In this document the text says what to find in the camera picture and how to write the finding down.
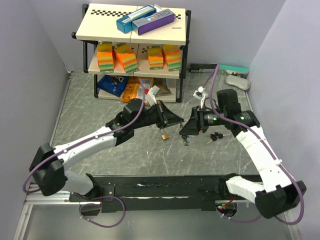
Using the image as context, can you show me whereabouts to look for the black-headed keys on table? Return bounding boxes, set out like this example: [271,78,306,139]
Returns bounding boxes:
[207,133,229,144]

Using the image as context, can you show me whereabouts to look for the purple box on shelf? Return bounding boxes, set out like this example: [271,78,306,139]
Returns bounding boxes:
[132,8,176,36]

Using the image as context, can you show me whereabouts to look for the teal white box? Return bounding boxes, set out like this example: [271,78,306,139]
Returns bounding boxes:
[218,64,249,79]

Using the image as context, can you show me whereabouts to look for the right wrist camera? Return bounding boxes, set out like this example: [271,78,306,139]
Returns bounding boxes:
[193,86,208,109]

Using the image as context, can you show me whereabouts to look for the sponge pack far right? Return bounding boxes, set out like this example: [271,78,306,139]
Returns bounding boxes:
[162,44,182,72]

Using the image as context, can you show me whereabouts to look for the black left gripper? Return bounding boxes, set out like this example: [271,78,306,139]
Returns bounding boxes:
[132,99,184,130]

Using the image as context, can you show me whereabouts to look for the aluminium rail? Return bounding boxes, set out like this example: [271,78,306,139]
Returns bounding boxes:
[13,182,83,240]

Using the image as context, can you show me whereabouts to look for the black flat box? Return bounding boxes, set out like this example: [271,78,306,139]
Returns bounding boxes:
[188,63,217,74]

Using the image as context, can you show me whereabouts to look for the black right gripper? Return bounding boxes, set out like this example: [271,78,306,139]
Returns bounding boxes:
[179,105,227,135]

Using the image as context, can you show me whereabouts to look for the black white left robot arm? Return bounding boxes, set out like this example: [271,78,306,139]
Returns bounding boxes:
[29,98,184,201]

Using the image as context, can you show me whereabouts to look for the brown snack bag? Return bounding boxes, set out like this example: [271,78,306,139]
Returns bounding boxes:
[153,78,171,96]

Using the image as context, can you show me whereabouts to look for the sponge pack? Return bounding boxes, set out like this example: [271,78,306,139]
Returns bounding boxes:
[147,45,164,70]
[112,43,140,74]
[96,41,115,73]
[162,44,182,72]

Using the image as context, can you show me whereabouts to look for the brass padlock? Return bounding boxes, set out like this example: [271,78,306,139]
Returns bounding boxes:
[160,129,170,141]

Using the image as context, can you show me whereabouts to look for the blue chips bag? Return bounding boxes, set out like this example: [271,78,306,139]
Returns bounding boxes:
[97,75,129,97]

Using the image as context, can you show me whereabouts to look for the blue box on shelf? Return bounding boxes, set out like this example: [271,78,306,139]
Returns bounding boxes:
[116,4,157,34]

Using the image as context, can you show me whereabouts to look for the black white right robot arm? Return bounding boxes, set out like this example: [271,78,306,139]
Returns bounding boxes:
[179,86,307,220]

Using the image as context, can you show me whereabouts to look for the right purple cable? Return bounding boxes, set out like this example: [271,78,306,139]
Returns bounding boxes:
[201,63,305,226]

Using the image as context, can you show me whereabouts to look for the orange snack bag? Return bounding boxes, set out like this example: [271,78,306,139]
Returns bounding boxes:
[120,76,154,105]

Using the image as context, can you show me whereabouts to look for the black-headed key bunch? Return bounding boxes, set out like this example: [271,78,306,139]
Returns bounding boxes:
[181,135,190,146]

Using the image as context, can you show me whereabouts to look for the three-tier shelf rack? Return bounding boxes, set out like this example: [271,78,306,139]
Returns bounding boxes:
[71,2,192,103]

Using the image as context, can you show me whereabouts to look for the sponge pack far left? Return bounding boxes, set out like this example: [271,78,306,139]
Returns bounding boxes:
[96,41,115,73]

